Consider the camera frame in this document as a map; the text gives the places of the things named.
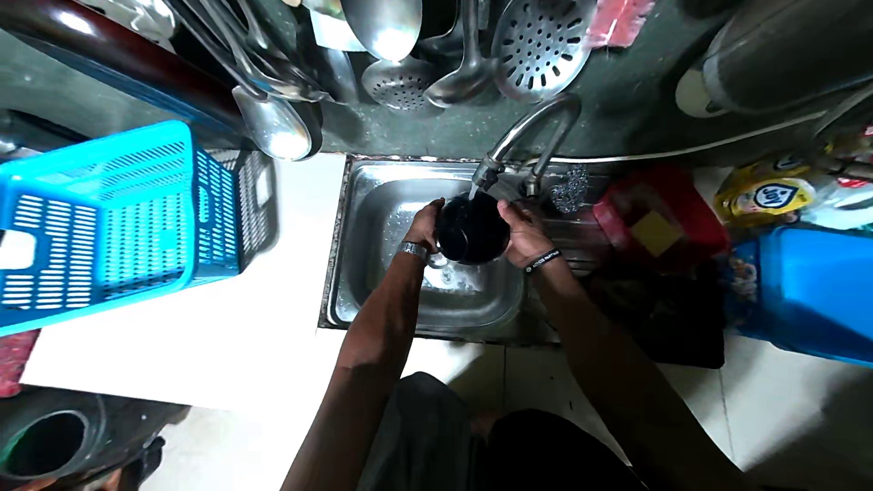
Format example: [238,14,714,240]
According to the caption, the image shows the wide steel blade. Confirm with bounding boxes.
[319,46,360,105]

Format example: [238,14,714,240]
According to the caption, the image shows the blue perforated plastic basket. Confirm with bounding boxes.
[0,120,243,338]

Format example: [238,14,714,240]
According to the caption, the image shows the large steel serving spoon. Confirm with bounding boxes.
[341,0,424,63]

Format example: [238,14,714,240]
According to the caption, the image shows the person's left hand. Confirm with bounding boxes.
[402,198,446,255]

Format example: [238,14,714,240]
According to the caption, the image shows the red patterned cloth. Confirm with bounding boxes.
[0,329,42,398]

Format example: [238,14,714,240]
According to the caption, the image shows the steel wool scrubber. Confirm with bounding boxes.
[550,164,589,214]

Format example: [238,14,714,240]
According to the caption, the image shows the bundle of steel utensils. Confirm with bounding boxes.
[164,0,331,104]

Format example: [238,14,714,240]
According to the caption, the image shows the grey metal pot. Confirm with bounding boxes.
[675,0,873,119]

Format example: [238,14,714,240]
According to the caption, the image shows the stainless steel sink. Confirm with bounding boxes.
[319,155,611,345]

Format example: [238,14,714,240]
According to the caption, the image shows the blue plastic tub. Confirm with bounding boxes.
[727,226,873,369]

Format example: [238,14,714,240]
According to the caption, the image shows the black round container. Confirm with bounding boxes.
[0,409,96,481]

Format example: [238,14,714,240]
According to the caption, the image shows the person's right hand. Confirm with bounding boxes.
[497,199,557,270]

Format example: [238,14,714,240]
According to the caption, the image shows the steel ladle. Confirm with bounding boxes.
[423,0,497,109]

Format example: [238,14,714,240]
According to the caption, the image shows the rounded steel spoon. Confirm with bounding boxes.
[232,85,313,162]

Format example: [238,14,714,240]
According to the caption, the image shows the chrome curved faucet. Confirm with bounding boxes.
[472,93,582,199]

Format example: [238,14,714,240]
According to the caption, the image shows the thin white cable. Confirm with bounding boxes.
[522,109,829,165]

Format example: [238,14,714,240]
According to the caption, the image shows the white card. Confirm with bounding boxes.
[310,8,368,53]

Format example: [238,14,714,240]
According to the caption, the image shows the black round bowl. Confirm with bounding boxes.
[435,191,511,266]

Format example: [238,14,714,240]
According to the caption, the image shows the red plastic container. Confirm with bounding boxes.
[592,168,731,275]

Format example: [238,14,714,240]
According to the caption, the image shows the person's right forearm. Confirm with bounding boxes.
[525,249,754,491]

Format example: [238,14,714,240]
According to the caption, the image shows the small perforated steel skimmer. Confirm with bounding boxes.
[361,56,437,112]

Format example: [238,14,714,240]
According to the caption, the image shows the dark red glossy cylinder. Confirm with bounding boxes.
[0,0,256,140]

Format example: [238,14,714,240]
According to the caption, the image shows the person's legs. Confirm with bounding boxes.
[356,371,649,491]

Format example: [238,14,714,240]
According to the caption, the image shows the person's left forearm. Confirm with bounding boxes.
[280,242,429,491]

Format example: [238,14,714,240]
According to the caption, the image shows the yellow dish soap bottle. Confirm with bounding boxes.
[713,155,817,227]

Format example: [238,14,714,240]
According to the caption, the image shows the red plastic packet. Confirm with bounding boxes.
[587,0,657,49]

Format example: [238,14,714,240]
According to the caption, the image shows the yellow sponge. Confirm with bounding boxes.
[630,210,684,258]

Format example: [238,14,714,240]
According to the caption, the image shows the large slotted steel skimmer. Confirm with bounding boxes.
[491,0,598,105]

